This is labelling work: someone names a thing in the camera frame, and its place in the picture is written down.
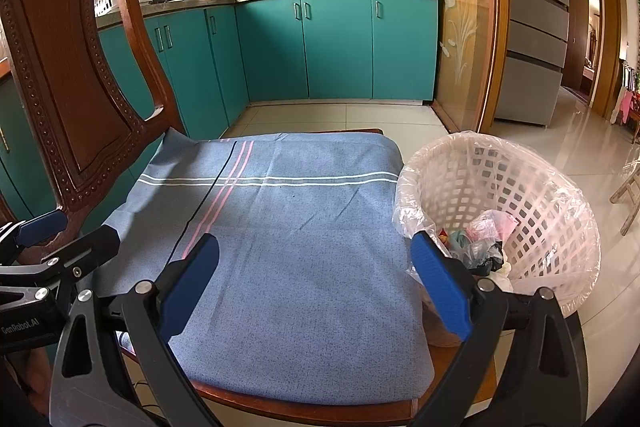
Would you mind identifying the blue striped cloth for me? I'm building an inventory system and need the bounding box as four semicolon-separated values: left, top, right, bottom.
92;129;436;405

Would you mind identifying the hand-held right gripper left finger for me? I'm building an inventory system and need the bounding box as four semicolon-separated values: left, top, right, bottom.
49;233;223;427

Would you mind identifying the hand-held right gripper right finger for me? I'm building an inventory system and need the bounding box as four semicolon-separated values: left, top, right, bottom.
410;229;588;427

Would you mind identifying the black plastic bag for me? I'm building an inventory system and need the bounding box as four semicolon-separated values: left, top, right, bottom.
482;239;506;273

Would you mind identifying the pink hanging garment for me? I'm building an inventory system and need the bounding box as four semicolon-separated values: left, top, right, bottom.
617;89;636;125

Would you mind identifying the white plastic lattice basket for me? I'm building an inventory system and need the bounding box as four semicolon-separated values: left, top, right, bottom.
395;132;602;348

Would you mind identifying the glass door with wooden frame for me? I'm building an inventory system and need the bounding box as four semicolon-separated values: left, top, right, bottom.
407;0;511;135

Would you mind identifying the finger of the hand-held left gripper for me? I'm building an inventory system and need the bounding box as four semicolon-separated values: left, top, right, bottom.
0;209;69;253
0;225;121;304

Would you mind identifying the carved wooden chair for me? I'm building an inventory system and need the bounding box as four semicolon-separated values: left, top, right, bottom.
0;0;421;427

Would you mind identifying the grey refrigerator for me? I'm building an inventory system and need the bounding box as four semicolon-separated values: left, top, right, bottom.
492;0;571;128

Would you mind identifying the small wooden stool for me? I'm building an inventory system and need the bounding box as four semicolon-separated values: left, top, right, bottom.
607;159;640;238

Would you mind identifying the brown wooden door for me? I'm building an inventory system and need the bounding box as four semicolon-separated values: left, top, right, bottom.
562;0;603;105

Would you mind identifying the pink plastic bag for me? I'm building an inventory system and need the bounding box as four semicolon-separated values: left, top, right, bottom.
462;209;521;243

